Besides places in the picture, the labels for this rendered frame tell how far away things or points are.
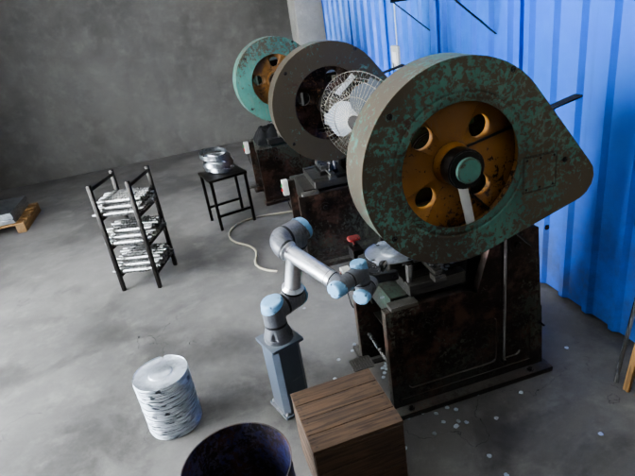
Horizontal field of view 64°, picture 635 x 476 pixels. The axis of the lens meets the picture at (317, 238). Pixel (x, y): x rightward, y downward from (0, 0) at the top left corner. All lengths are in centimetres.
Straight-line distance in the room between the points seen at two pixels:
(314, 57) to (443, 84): 178
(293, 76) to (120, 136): 570
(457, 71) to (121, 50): 726
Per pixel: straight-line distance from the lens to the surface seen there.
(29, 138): 918
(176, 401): 288
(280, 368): 270
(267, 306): 254
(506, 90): 210
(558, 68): 335
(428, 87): 193
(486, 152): 220
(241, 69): 527
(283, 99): 360
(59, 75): 894
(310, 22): 737
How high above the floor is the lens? 199
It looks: 25 degrees down
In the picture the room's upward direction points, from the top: 9 degrees counter-clockwise
